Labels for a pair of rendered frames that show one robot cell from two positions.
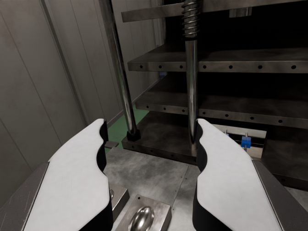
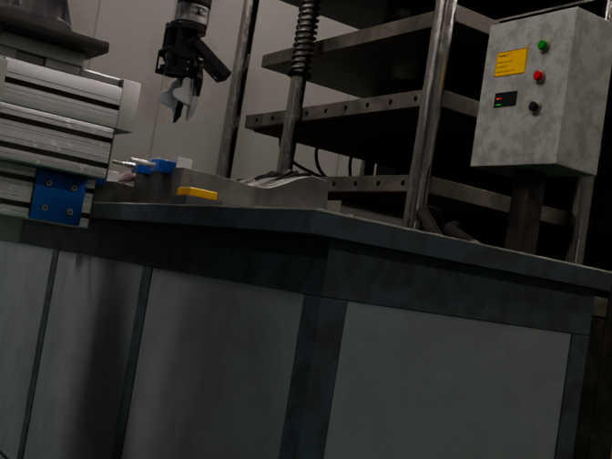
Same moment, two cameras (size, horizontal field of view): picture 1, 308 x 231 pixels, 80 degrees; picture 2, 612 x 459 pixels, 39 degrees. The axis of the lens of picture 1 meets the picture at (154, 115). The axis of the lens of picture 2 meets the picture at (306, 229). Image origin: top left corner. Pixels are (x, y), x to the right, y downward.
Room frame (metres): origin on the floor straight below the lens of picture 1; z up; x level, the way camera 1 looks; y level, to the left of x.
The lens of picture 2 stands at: (-1.76, -1.69, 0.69)
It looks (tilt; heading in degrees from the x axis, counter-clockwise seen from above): 3 degrees up; 27
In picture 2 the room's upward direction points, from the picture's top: 9 degrees clockwise
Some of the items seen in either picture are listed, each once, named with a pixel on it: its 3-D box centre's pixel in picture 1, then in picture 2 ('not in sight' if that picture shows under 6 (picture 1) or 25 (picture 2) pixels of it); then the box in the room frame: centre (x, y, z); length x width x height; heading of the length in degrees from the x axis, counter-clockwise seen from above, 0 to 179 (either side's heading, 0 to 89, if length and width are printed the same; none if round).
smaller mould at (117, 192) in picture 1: (105, 204); not in sight; (0.52, 0.26, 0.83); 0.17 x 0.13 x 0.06; 151
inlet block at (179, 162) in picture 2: not in sight; (158, 166); (-0.24, -0.52, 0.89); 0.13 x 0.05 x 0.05; 151
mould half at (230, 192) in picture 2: not in sight; (252, 198); (0.02, -0.61, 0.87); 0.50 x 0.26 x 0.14; 151
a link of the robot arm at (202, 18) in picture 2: not in sight; (192, 17); (-0.22, -0.53, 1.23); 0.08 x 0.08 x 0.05
